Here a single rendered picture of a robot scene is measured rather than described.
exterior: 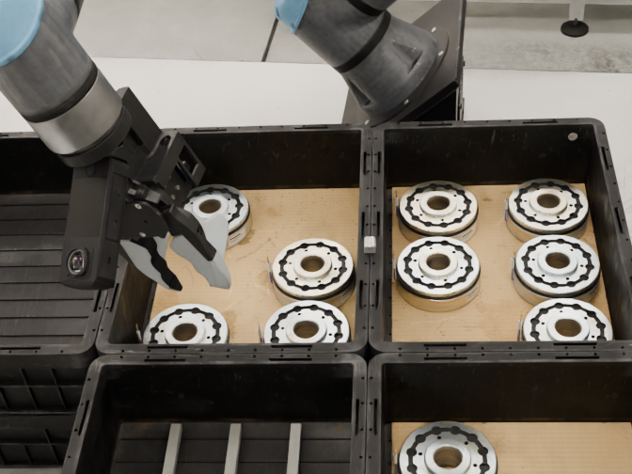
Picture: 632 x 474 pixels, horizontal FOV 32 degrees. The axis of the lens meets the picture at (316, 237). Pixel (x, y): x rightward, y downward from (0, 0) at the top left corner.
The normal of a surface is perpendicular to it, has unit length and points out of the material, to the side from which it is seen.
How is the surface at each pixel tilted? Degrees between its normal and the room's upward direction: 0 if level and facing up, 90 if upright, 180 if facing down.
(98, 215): 41
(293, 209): 0
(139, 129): 71
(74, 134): 89
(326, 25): 88
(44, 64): 80
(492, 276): 0
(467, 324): 0
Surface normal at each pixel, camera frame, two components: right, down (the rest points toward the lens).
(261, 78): -0.07, -0.72
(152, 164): -0.43, -0.63
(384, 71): -0.15, 0.32
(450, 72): -0.73, -0.56
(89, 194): -0.52, -0.20
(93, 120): 0.63, 0.32
